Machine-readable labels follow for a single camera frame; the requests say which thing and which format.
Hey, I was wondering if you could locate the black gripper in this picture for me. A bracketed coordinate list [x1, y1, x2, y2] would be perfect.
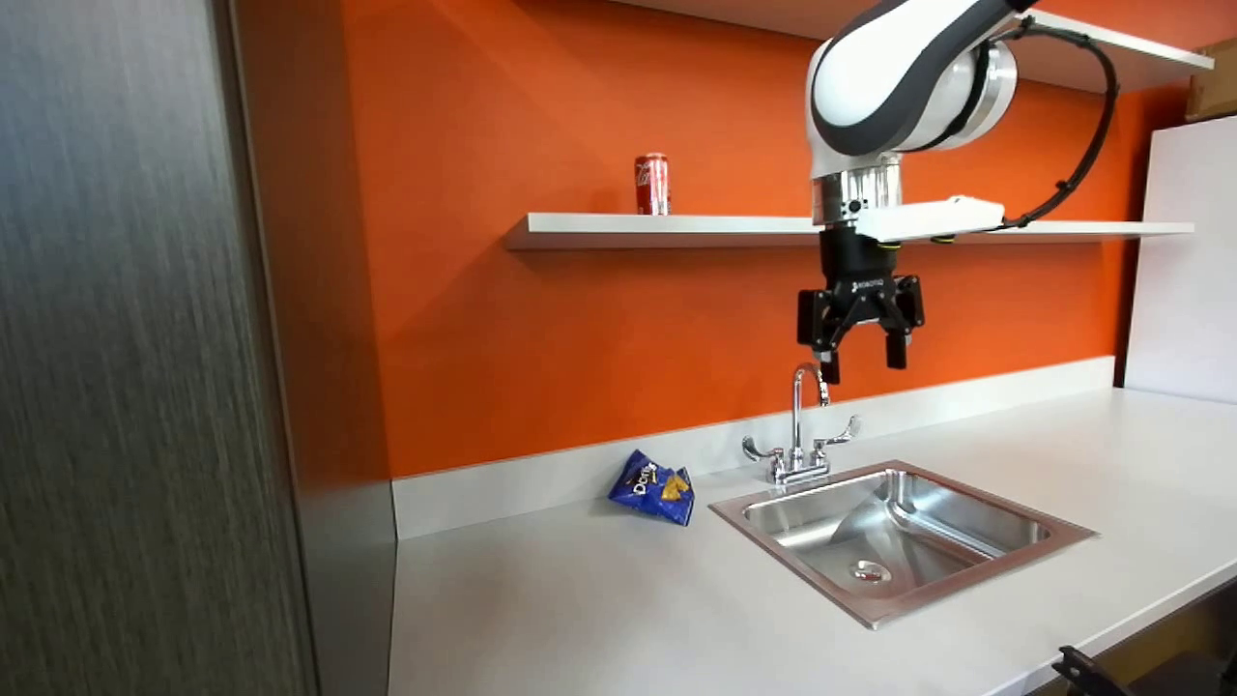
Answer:
[792, 228, 926, 392]

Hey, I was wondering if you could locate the red cola can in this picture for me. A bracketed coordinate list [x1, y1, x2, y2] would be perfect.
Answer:
[629, 150, 675, 221]

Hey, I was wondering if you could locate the chrome faucet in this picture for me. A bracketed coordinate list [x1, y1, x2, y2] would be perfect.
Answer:
[739, 360, 867, 497]

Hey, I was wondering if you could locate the stainless steel sink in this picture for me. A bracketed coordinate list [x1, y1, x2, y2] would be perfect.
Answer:
[707, 457, 1098, 633]

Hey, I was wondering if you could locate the blue chips bag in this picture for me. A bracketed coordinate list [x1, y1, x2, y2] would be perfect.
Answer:
[603, 444, 698, 529]

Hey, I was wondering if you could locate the white appliance panel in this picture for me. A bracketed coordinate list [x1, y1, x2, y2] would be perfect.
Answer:
[1122, 111, 1237, 406]

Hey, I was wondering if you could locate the white backsplash strip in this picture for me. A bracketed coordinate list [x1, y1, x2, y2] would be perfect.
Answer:
[390, 356, 1122, 547]

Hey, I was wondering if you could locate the small black clamp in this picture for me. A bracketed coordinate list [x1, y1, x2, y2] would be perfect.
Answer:
[1049, 643, 1132, 696]

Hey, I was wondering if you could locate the dark wood cabinet panel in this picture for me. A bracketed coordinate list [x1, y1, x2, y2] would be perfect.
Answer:
[0, 0, 401, 696]

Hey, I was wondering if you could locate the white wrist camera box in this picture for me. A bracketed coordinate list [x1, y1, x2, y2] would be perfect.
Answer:
[846, 195, 1010, 249]

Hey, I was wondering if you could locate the high white wall shelf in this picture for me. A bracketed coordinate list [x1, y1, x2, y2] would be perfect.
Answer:
[616, 0, 1217, 102]

